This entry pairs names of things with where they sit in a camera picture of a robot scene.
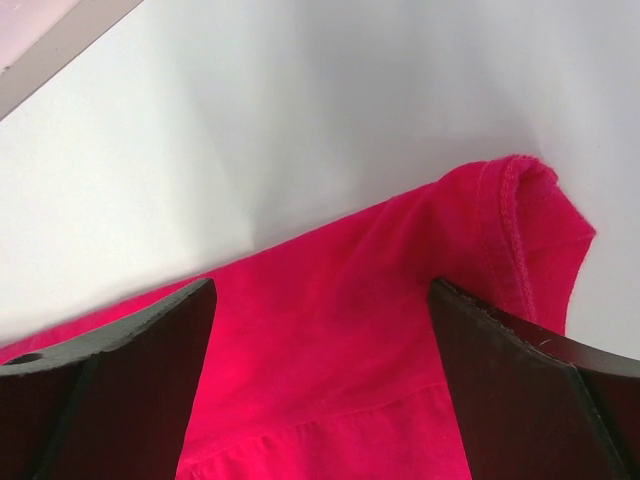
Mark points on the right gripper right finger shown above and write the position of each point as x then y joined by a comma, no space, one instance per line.
530,403

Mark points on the pink red t shirt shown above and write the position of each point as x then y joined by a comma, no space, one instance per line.
322,362

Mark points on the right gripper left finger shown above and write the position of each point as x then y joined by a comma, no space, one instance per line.
113,403

